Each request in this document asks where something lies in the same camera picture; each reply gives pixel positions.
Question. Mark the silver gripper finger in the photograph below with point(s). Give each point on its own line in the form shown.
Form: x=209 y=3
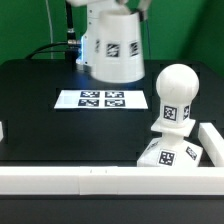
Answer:
x=143 y=7

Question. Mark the white lamp shade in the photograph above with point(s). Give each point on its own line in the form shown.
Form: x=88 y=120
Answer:
x=118 y=49

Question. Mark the white lamp bulb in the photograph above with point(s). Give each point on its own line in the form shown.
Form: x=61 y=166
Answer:
x=176 y=85

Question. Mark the white lamp base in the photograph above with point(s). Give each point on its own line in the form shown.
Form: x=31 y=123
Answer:
x=171 y=149

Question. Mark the white marker sheet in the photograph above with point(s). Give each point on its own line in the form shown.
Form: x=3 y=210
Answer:
x=101 y=99

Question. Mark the white right fence bar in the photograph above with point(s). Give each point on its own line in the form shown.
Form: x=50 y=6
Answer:
x=212 y=142

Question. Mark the white fence bar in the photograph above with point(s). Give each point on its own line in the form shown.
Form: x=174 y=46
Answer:
x=110 y=181
x=212 y=142
x=1 y=131

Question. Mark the white left fence bar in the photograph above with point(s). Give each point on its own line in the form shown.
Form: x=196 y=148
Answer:
x=1 y=131

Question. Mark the white front fence bar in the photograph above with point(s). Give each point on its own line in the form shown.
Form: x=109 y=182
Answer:
x=110 y=181

